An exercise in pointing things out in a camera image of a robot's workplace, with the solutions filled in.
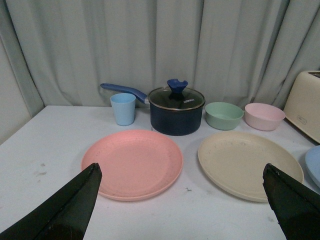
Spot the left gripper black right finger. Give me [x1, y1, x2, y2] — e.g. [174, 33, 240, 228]
[262, 163, 320, 240]

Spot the dark blue saucepan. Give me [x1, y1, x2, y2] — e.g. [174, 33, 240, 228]
[100, 83, 204, 136]

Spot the cream plastic plate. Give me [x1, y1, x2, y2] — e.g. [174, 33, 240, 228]
[198, 131, 304, 203]

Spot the cream toaster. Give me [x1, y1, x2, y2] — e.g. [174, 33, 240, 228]
[283, 71, 320, 143]

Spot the grey curtain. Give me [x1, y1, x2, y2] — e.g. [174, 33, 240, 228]
[0, 0, 320, 146]

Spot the pink plastic bowl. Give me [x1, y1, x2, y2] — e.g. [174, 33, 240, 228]
[244, 103, 286, 131]

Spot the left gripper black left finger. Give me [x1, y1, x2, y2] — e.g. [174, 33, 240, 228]
[0, 163, 102, 240]

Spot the glass lid blue knob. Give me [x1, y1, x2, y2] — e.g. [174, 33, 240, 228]
[148, 78, 205, 111]

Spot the light blue plastic cup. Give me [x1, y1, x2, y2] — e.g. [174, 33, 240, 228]
[110, 93, 136, 126]

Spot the green plastic bowl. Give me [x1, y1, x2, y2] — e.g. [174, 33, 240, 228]
[204, 102, 244, 131]

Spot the light blue plastic plate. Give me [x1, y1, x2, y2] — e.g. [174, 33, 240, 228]
[305, 145, 320, 188]

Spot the pink plastic plate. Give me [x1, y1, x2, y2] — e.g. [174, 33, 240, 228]
[81, 130, 184, 202]

